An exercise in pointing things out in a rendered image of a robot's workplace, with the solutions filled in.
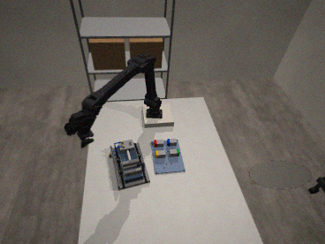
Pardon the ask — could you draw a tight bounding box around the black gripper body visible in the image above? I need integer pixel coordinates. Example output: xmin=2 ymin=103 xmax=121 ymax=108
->
xmin=77 ymin=130 xmax=94 ymax=144

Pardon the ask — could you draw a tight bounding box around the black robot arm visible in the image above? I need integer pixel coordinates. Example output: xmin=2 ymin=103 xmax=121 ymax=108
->
xmin=64 ymin=53 xmax=163 ymax=136

